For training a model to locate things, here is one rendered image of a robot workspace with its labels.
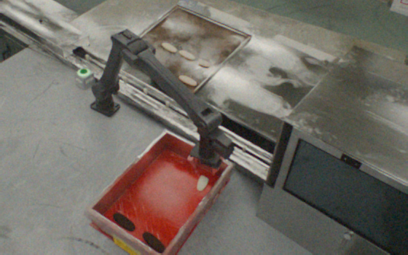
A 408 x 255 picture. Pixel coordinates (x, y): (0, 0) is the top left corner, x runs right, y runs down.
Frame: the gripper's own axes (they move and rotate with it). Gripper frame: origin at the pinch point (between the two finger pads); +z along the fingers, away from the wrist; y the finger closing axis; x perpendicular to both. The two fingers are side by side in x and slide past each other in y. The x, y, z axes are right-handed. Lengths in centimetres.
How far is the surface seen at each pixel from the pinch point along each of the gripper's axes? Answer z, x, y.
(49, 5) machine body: 7, -91, 143
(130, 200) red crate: 8.5, 18.9, 21.9
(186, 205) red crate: 8.9, 11.7, 1.9
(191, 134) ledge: 4.8, -19.4, 13.4
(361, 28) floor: 91, -314, -54
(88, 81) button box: 4, -30, 72
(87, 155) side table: 8, 7, 49
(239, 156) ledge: 5.3, -16.6, -8.9
